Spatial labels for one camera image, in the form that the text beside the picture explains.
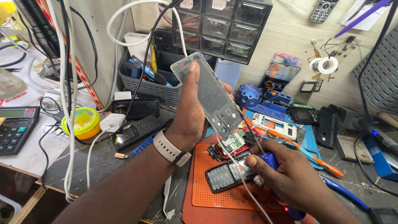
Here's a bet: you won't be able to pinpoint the person's right hand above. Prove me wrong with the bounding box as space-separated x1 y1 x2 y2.
245 138 331 213

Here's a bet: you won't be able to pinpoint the person's left hand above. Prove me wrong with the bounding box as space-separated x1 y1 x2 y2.
165 61 234 153

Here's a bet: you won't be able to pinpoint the blue electric screwdriver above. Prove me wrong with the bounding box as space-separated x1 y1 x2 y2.
239 109 307 222

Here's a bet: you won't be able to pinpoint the transparent phone back cover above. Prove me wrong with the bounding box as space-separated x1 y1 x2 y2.
170 52 244 141

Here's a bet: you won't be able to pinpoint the blue repair mat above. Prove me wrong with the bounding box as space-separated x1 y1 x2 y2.
205 106 324 170

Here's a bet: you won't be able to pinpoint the black rugged phone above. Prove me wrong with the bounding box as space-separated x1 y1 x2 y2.
111 98 161 121

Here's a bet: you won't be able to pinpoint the grey plastic basket with tools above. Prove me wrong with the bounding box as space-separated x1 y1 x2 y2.
118 50 184 107

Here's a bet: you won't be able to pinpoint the blue keypad phone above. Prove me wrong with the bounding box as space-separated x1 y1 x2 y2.
132 118 175 157

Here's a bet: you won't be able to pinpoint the black small phone with screen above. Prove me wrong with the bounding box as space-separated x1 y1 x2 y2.
289 104 321 125

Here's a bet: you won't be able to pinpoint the black phone back cover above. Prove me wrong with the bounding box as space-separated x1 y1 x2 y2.
316 106 339 149

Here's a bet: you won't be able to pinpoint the black keypad phone with display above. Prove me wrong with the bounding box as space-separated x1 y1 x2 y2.
205 152 259 194

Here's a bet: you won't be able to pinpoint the metal tray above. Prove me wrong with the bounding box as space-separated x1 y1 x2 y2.
335 129 375 164

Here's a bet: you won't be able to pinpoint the blue metal phone holder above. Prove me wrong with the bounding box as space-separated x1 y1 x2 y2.
235 83 292 121

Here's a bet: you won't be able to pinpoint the white charger adapter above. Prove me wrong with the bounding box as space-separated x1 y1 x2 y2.
99 113 127 133

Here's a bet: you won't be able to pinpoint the orange silicone work mat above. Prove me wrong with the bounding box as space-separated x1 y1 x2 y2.
182 134 315 224

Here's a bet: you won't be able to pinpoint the silver tweezers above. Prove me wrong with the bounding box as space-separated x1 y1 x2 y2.
162 174 172 220

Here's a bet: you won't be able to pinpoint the white power bank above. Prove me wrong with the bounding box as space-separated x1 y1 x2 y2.
123 32 153 66

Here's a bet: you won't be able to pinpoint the blue soldering station box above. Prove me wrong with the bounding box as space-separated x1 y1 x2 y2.
362 127 398 182

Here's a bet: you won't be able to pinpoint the black small parts drawer cabinet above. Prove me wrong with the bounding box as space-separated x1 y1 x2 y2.
172 0 274 65

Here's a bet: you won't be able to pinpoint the colourful phone cover package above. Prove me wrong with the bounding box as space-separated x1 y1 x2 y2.
258 52 303 93

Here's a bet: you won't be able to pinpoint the yellow green round container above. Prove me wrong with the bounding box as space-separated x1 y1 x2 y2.
61 107 102 140

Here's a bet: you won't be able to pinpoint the grey perforated plastic basket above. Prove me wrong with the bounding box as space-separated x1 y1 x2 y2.
350 24 398 116

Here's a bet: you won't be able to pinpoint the grey keypad phone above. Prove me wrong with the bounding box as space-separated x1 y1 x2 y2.
308 0 340 24

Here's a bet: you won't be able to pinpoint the black desk calculator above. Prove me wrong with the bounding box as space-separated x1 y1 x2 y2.
0 106 41 156

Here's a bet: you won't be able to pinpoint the purple stick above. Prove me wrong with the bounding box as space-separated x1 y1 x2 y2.
334 0 393 39

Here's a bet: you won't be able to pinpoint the clear plastic container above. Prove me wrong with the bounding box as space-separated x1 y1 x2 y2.
0 67 27 100

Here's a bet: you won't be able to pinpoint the orange handled cutter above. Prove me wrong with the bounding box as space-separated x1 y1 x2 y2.
267 129 344 178

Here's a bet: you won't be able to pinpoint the beige strap wristwatch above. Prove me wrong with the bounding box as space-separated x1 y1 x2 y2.
153 130 192 167

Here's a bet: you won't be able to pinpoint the white charging cable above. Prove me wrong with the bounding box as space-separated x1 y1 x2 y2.
211 126 275 224

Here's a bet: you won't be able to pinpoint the white phone frame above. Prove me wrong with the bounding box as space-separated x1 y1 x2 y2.
251 112 298 141

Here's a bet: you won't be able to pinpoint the red phone frame with board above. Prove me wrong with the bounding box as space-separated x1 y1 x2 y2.
207 127 262 161

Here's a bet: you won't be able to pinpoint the blue handled pliers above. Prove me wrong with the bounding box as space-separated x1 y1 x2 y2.
318 174 369 211

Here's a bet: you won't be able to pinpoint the black cable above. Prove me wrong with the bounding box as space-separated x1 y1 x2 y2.
75 0 184 146

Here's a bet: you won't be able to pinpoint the grey small phone frame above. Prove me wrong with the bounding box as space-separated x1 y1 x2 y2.
294 80 318 106

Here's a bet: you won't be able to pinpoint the solder wire spool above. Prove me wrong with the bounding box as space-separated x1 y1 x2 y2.
309 56 339 75

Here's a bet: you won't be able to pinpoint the thick white looped cable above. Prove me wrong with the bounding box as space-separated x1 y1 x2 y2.
106 0 188 58

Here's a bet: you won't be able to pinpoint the bundle of white cables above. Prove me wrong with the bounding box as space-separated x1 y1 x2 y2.
45 0 80 203

